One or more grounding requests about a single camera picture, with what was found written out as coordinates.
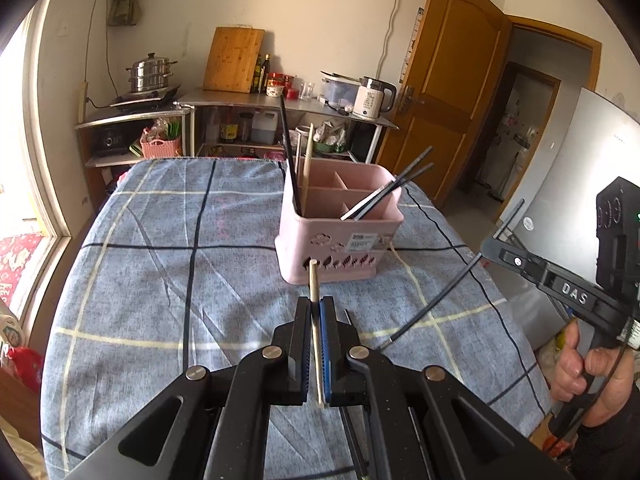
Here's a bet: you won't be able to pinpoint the pink woven basket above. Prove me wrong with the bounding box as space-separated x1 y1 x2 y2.
140 127 184 159

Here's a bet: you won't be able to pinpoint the red patterned mat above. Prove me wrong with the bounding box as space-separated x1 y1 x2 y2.
0 232 47 307

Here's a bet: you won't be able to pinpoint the metal corner table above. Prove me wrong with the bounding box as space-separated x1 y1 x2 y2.
175 87 401 166

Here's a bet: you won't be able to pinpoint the red plastic bag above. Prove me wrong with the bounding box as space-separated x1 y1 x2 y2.
7 347 44 392

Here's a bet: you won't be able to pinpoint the white plastic jug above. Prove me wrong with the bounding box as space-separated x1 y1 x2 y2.
250 110 279 145

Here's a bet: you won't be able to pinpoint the black induction cooker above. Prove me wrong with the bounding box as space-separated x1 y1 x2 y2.
109 86 182 112

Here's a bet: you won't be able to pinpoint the metal door handle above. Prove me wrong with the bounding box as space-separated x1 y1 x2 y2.
397 85 426 114

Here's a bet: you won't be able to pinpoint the bamboo cutting board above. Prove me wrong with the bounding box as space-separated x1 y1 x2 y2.
202 26 266 93

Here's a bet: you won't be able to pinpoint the light wooden chopstick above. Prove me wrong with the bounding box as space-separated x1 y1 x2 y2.
308 260 326 407
300 122 316 213

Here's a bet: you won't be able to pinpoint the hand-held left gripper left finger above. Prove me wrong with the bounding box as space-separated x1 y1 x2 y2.
65 297 314 480

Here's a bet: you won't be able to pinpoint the thin wall cable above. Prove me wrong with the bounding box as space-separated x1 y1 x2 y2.
82 0 115 107

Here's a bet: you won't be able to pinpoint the blue checked tablecloth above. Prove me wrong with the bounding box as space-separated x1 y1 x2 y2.
42 157 553 480

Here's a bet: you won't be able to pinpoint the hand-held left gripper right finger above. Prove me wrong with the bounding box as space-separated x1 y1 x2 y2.
319 296 575 480

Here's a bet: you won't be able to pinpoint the person's right hand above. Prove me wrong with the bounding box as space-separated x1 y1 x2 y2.
550 319 638 428

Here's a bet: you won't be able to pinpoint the silver refrigerator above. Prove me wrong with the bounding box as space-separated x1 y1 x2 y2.
500 87 640 352

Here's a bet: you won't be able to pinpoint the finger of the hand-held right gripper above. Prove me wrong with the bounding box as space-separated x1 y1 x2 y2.
480 236 552 288

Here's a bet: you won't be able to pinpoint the person's right forearm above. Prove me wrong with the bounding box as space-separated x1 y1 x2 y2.
575 385 640 480

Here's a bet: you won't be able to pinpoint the wooden door frame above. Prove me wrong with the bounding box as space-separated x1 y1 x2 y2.
504 15 604 223

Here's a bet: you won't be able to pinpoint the black chopstick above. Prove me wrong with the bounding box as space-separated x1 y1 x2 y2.
342 310 369 480
341 146 434 221
345 177 403 221
279 94 303 213
377 199 526 352
350 162 436 222

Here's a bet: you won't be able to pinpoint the water filter pitcher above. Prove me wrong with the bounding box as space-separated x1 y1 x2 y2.
320 71 362 107

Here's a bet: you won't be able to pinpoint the brown wooden door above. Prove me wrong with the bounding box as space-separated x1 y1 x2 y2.
375 0 513 208

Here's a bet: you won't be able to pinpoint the plastic bags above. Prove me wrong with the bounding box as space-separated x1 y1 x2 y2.
312 119 349 154

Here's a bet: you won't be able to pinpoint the brown wooden furniture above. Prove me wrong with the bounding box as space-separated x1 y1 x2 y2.
0 365 42 443

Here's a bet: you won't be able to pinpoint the dark oil bottle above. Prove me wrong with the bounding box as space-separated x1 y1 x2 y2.
255 54 274 94

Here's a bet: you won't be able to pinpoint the pink utensil basket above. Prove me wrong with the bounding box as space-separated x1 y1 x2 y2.
274 162 407 286

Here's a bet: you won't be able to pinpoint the wall calendar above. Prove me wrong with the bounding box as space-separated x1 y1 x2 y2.
400 6 426 87

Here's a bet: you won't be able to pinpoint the metal stove shelf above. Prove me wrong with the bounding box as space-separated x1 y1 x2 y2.
75 102 197 198

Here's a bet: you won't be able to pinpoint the white electric kettle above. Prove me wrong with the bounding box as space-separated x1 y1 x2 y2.
353 76 398 121

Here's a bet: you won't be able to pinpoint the window frame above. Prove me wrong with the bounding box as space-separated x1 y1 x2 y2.
0 10 77 332

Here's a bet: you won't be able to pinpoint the steel steamer pot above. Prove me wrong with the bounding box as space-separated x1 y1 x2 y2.
125 52 178 93

